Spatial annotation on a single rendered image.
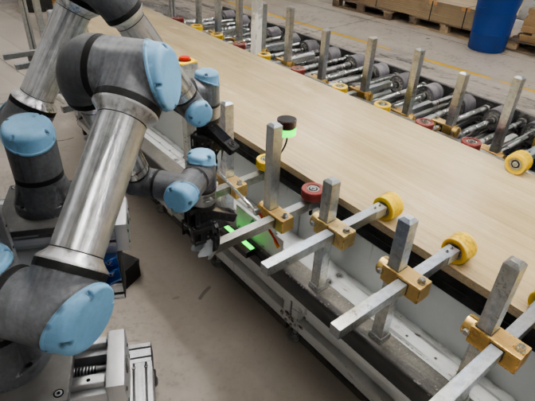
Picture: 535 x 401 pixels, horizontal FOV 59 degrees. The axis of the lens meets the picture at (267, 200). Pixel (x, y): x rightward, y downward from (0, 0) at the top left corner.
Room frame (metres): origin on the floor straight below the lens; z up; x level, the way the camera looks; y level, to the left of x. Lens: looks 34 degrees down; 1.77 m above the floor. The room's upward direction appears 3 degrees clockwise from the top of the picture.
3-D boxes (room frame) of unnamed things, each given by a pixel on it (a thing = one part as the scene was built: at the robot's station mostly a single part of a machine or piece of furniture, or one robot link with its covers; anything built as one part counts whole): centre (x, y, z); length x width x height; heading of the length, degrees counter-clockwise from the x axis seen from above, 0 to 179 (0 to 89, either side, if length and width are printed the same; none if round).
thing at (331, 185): (1.11, -0.17, 0.87); 0.03 x 0.03 x 0.48; 40
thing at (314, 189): (1.37, -0.15, 0.85); 0.08 x 0.08 x 0.11
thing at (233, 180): (1.47, 0.14, 0.84); 0.13 x 0.06 x 0.05; 40
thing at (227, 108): (1.49, 0.15, 0.91); 0.03 x 0.03 x 0.48; 40
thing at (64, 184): (1.02, 0.58, 1.09); 0.15 x 0.15 x 0.10
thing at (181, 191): (0.99, 0.22, 1.12); 0.11 x 0.11 x 0.08; 76
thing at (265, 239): (1.30, 0.03, 0.75); 0.26 x 0.01 x 0.10; 40
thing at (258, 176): (1.43, 0.16, 0.84); 0.43 x 0.03 x 0.04; 130
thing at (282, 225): (1.28, -0.03, 0.85); 0.13 x 0.06 x 0.05; 40
